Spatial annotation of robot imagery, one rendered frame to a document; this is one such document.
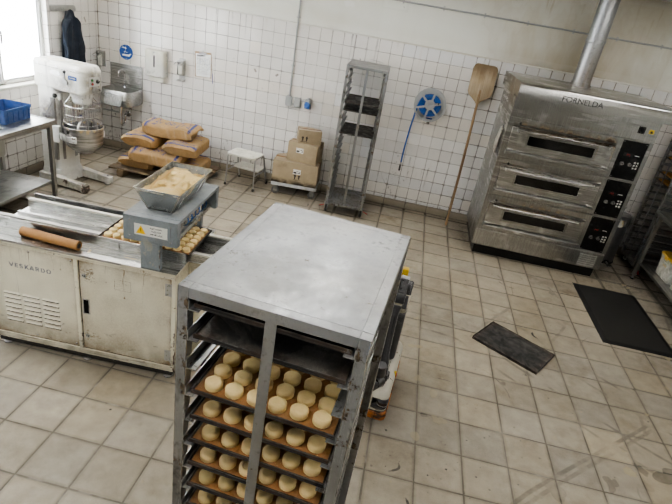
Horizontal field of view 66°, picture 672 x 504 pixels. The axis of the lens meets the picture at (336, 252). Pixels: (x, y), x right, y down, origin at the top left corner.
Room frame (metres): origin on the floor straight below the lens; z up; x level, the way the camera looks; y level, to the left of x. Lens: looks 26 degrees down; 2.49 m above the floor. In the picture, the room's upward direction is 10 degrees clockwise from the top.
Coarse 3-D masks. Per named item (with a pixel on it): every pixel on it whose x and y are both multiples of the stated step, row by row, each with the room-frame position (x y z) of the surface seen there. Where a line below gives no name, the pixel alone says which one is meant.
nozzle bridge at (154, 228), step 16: (208, 192) 3.20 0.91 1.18; (144, 208) 2.78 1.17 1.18; (192, 208) 2.90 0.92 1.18; (208, 208) 3.27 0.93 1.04; (128, 224) 2.66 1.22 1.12; (144, 224) 2.66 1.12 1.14; (160, 224) 2.65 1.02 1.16; (176, 224) 2.65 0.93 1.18; (192, 224) 2.98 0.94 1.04; (144, 240) 2.66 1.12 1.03; (160, 240) 2.65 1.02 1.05; (176, 240) 2.65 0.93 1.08; (144, 256) 2.66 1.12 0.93; (160, 256) 2.66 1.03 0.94
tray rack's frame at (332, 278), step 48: (240, 240) 1.32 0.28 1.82; (288, 240) 1.38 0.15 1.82; (336, 240) 1.44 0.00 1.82; (384, 240) 1.50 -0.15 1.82; (192, 288) 1.03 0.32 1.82; (240, 288) 1.07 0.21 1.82; (288, 288) 1.11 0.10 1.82; (336, 288) 1.15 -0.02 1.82; (384, 288) 1.19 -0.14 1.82; (336, 336) 0.96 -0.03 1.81; (336, 480) 0.94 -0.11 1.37
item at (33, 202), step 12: (36, 204) 3.20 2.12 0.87; (48, 204) 3.20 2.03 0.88; (60, 204) 3.20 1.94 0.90; (84, 216) 3.18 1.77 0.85; (96, 216) 3.18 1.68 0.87; (108, 216) 3.17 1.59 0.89; (120, 216) 3.18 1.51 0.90; (204, 240) 3.14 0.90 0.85; (216, 240) 3.13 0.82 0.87; (228, 240) 3.13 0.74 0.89
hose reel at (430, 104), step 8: (432, 88) 6.76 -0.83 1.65; (416, 96) 6.77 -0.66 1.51; (424, 96) 6.66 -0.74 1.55; (432, 96) 6.68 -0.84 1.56; (440, 96) 6.75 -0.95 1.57; (416, 104) 6.77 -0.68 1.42; (424, 104) 6.70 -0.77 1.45; (432, 104) 6.64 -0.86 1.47; (440, 104) 6.64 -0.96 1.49; (416, 112) 6.67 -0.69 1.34; (424, 112) 6.67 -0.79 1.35; (432, 112) 6.66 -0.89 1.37; (440, 112) 6.74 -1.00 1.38; (424, 120) 6.66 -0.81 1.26; (432, 120) 6.65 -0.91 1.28
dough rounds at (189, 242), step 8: (120, 224) 3.02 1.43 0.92; (104, 232) 2.87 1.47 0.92; (112, 232) 2.89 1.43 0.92; (120, 232) 2.91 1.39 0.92; (192, 232) 3.09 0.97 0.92; (200, 232) 3.11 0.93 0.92; (128, 240) 2.86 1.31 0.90; (136, 240) 2.85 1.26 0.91; (184, 240) 2.96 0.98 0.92; (192, 240) 2.97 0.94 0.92; (200, 240) 3.03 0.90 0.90; (168, 248) 2.83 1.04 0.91; (184, 248) 2.85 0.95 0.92; (192, 248) 2.90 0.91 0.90
